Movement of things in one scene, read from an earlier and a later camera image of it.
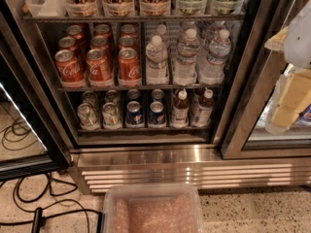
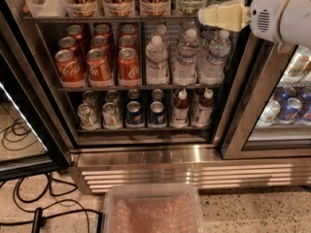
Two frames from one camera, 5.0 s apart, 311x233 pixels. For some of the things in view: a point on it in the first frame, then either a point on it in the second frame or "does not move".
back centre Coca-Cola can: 102,29 does not move
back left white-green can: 90,97 does not move
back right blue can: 157,95 does not move
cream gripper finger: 277,42 -> 232,15
